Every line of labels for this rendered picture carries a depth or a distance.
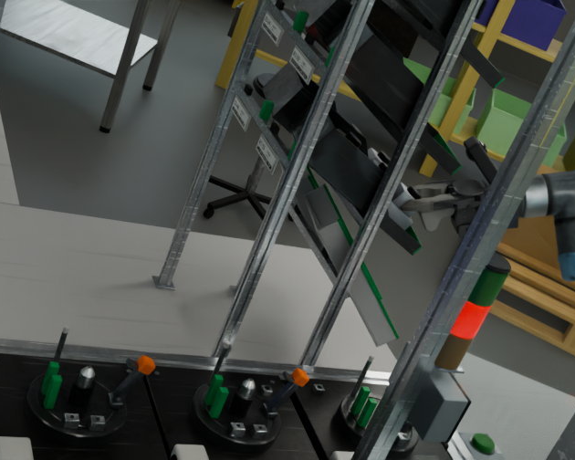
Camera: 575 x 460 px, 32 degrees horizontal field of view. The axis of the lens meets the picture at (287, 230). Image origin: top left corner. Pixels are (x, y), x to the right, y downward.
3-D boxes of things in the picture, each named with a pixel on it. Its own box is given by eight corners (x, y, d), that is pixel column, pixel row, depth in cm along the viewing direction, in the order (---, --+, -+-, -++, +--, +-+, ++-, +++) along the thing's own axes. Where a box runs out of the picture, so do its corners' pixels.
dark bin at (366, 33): (429, 142, 176) (460, 113, 174) (451, 176, 165) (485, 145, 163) (321, 39, 163) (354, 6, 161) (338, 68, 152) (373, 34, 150)
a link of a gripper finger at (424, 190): (397, 221, 180) (449, 220, 179) (395, 190, 178) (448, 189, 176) (398, 214, 183) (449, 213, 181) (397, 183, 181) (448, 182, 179)
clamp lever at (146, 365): (120, 395, 142) (153, 358, 141) (122, 404, 141) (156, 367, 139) (99, 386, 140) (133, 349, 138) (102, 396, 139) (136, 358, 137)
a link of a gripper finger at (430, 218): (408, 239, 173) (457, 229, 175) (406, 207, 170) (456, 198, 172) (402, 232, 176) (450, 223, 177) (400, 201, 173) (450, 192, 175)
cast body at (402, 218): (397, 224, 180) (426, 198, 178) (401, 234, 176) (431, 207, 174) (366, 193, 178) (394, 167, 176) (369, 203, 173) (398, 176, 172)
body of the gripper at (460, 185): (455, 239, 175) (524, 232, 175) (454, 193, 172) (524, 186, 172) (446, 222, 182) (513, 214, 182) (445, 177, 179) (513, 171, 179)
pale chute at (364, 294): (360, 307, 192) (381, 297, 192) (376, 348, 181) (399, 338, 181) (302, 194, 178) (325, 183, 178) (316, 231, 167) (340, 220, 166)
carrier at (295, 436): (275, 384, 167) (301, 324, 161) (325, 491, 148) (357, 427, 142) (137, 374, 156) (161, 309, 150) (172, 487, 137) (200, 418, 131)
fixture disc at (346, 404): (394, 402, 171) (399, 393, 170) (429, 461, 160) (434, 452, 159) (323, 397, 165) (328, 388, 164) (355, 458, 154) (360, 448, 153)
